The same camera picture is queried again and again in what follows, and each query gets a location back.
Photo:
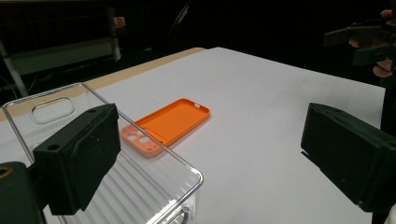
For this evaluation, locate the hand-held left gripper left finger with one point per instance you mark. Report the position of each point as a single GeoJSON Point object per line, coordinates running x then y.
{"type": "Point", "coordinates": [77, 158]}

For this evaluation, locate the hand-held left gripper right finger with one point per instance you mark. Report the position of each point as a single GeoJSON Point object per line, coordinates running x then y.
{"type": "Point", "coordinates": [351, 155]}

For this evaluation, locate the clear plastic bin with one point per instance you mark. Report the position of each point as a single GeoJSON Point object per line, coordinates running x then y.
{"type": "Point", "coordinates": [140, 186]}

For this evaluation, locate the orange phone case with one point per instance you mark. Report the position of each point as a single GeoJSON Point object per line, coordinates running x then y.
{"type": "Point", "coordinates": [174, 121]}

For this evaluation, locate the desk with white metal legs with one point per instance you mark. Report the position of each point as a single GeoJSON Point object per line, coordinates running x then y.
{"type": "Point", "coordinates": [62, 53]}

